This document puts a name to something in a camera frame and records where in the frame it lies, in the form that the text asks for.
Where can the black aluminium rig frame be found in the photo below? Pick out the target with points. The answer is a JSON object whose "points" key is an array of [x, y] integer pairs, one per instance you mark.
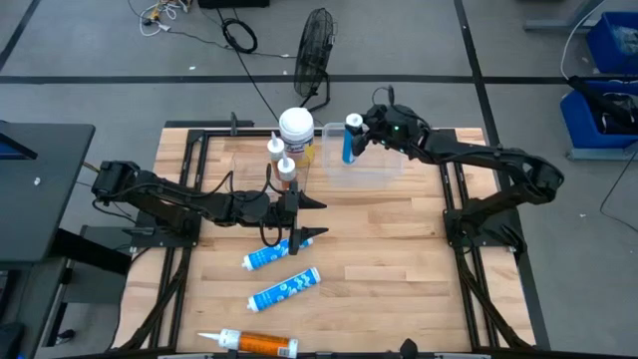
{"points": [[224, 132]]}

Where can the Lysol wipes canister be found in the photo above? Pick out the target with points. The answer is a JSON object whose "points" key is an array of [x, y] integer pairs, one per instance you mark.
{"points": [[296, 124]]}

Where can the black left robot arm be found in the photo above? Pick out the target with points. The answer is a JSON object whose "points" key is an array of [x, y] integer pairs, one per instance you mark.
{"points": [[164, 199]]}

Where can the black desk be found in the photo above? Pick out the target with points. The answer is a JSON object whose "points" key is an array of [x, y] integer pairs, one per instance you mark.
{"points": [[45, 199]]}

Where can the black floor fan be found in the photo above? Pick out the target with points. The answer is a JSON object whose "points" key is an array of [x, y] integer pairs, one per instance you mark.
{"points": [[314, 50]]}

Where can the black folded stand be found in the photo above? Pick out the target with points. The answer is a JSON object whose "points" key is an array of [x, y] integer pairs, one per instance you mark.
{"points": [[598, 102]]}

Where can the orange sealant tube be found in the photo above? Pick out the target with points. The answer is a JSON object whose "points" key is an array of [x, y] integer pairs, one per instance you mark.
{"points": [[286, 169], [275, 147], [259, 344]]}

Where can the tall clear plastic bin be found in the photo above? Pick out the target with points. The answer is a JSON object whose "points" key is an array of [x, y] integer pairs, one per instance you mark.
{"points": [[379, 169]]}

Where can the shallow clear plastic bin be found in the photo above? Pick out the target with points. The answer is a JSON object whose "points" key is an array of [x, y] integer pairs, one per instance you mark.
{"points": [[239, 174]]}

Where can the grey metal stand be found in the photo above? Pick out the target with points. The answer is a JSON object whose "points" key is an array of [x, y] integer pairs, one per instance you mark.
{"points": [[548, 25]]}

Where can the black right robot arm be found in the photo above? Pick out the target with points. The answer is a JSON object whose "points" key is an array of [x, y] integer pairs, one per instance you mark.
{"points": [[498, 159]]}

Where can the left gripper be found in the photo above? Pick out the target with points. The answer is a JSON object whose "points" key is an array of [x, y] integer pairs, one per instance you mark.
{"points": [[281, 209]]}

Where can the black equipment box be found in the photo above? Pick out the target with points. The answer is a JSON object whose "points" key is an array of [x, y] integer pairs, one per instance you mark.
{"points": [[234, 3]]}

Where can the blue storage bin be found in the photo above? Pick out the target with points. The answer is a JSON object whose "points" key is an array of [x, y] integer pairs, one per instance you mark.
{"points": [[580, 124], [605, 55]]}

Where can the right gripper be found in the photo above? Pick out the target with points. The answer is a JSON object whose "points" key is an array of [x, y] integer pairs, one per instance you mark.
{"points": [[409, 137]]}

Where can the black table-level camera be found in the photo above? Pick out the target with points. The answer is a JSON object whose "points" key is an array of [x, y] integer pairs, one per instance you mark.
{"points": [[409, 349]]}

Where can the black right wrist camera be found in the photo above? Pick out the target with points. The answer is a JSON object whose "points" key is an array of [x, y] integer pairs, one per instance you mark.
{"points": [[396, 119]]}

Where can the blue silicone tube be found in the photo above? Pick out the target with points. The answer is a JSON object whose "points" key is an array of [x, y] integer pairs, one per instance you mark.
{"points": [[348, 149], [284, 289], [264, 256]]}

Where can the black desk monitor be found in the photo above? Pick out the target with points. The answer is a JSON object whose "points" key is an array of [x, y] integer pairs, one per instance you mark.
{"points": [[15, 149]]}

